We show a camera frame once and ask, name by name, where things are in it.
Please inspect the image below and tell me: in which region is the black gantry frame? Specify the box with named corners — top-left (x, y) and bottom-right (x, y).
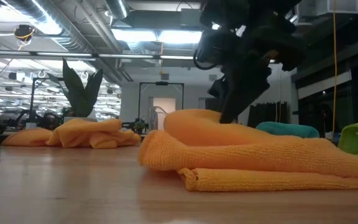
top-left (137, 81), bottom-right (185, 131)

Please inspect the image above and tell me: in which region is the lime green microfiber towel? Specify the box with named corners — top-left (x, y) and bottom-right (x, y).
top-left (337, 111), bottom-right (358, 162)

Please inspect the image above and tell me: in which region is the round metal ceiling duct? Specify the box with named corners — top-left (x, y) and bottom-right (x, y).
top-left (104, 0), bottom-right (130, 20)

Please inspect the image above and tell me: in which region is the black background stand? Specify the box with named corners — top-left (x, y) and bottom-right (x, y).
top-left (28, 77), bottom-right (57, 125)

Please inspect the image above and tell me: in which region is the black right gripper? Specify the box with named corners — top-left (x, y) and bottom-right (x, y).
top-left (193, 0), bottom-right (306, 124)

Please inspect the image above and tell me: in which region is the black aluminium table frame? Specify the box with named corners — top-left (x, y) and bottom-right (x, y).
top-left (0, 130), bottom-right (340, 147)

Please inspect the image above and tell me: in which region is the small background plant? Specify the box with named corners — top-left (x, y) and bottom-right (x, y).
top-left (134, 118), bottom-right (149, 134)

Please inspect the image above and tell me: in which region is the orange microfiber towel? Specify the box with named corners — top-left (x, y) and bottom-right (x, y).
top-left (1, 118), bottom-right (142, 149)
top-left (137, 108), bottom-right (358, 192)

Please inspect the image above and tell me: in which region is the black ceiling cable reel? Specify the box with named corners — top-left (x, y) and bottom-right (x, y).
top-left (13, 24), bottom-right (36, 50)

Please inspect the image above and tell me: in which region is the long ceiling light tube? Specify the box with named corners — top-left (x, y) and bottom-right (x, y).
top-left (0, 49), bottom-right (195, 62)

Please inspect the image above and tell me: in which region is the clear plastic bin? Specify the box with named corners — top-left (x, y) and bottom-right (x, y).
top-left (149, 105), bottom-right (167, 138)

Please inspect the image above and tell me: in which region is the black curtain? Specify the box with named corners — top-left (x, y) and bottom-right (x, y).
top-left (247, 101), bottom-right (289, 129)

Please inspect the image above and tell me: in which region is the bright ceiling light panel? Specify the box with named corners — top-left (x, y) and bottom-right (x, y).
top-left (110, 27), bottom-right (203, 44)

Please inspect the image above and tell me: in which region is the teal microfiber towel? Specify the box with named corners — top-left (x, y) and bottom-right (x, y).
top-left (255, 121), bottom-right (320, 139)

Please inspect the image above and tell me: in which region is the white ceiling air unit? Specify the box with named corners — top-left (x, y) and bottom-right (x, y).
top-left (296, 0), bottom-right (358, 26)

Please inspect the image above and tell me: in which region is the green plant in white pot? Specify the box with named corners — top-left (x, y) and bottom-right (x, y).
top-left (47, 57), bottom-right (104, 124)

